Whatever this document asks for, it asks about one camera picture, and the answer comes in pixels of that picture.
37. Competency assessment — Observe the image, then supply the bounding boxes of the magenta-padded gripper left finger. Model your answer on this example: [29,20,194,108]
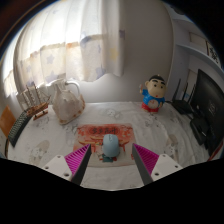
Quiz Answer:
[41,143,92,185]

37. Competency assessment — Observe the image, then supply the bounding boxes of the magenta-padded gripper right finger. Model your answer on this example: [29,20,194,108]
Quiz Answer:
[130,143,184,186]

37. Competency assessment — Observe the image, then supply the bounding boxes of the light blue computer mouse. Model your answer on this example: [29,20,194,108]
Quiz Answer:
[102,133,121,158]

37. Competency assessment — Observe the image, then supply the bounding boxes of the white printed tablecloth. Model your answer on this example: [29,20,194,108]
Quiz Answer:
[6,100,214,191]

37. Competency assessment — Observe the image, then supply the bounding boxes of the large white conch shell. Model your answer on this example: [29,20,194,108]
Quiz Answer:
[51,81,86,126]

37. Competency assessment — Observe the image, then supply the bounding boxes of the small black box device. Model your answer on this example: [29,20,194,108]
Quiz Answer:
[189,116,211,146]

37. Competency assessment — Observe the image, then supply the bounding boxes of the wooden model sailing ship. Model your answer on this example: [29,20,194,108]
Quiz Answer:
[16,83,52,121]

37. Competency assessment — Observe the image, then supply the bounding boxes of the black router with antennas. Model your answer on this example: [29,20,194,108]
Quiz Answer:
[171,78,198,115]

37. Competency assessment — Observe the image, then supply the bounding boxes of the cartoon boy figurine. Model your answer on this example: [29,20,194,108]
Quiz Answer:
[138,74,167,113]

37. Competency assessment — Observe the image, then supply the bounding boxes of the white radiator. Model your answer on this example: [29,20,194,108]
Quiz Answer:
[16,73,81,104]

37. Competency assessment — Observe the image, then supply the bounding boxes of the brown wooden chair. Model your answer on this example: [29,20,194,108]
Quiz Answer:
[0,105,17,138]

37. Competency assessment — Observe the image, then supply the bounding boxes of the black monitor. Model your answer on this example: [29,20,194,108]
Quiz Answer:
[189,68,224,156]

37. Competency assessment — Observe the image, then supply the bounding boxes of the white star print curtain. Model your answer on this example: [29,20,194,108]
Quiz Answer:
[3,0,126,98]

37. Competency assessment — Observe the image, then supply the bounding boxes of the white wall shelf unit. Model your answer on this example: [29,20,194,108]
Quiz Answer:
[164,3,224,101]

